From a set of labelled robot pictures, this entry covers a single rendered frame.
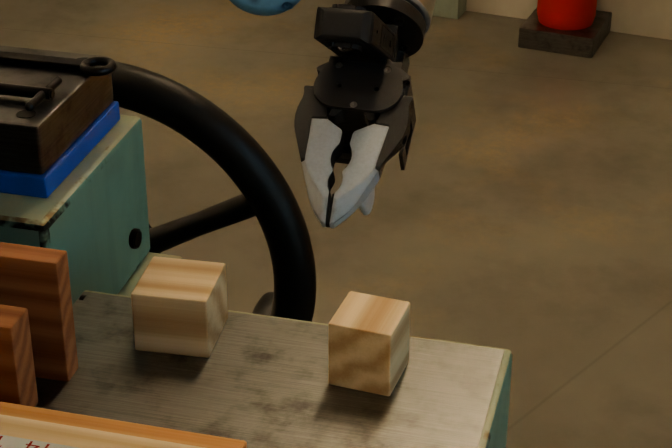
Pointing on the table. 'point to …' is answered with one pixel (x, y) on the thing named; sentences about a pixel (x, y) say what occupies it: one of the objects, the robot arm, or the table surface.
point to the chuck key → (32, 92)
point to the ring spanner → (63, 62)
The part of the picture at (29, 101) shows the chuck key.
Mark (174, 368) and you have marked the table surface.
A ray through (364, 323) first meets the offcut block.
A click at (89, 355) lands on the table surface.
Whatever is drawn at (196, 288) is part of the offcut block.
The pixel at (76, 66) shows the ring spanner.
